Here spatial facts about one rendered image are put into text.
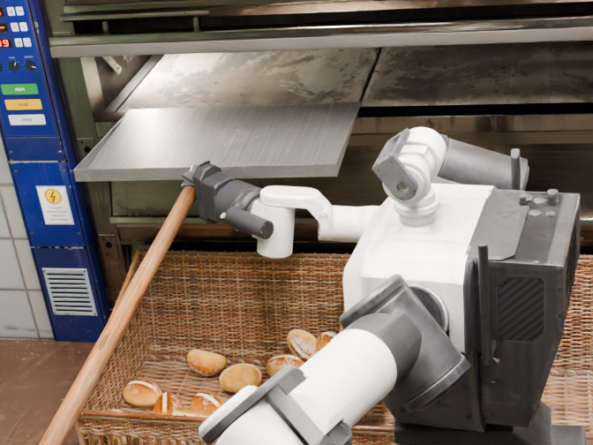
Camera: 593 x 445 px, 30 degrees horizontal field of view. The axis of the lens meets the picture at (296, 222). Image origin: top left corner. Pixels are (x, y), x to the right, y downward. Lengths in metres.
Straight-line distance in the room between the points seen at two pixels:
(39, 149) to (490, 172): 1.28
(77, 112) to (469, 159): 1.18
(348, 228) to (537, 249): 0.59
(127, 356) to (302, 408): 1.53
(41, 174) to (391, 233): 1.34
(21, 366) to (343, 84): 1.07
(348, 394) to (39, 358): 1.78
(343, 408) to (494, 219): 0.45
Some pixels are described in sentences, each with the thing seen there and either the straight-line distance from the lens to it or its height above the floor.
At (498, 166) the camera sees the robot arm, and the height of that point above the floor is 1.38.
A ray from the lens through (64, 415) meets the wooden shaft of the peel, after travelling 1.61.
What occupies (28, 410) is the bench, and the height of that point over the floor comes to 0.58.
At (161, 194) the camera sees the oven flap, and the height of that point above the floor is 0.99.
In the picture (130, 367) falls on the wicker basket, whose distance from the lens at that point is 2.68.
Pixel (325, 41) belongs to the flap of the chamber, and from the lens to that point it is 2.22.
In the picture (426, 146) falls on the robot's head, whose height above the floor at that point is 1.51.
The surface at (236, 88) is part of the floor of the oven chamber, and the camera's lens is 2.67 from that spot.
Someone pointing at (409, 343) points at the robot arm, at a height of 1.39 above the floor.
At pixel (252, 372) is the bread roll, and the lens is 2.58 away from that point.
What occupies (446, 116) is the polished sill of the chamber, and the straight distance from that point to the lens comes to 2.40.
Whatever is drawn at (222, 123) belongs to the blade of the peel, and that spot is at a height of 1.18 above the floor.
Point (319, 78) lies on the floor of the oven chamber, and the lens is 2.67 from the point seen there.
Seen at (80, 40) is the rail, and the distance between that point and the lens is 2.37.
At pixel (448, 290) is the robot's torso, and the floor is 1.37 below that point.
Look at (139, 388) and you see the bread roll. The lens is 2.60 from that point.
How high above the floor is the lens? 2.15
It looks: 29 degrees down
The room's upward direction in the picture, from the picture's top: 7 degrees counter-clockwise
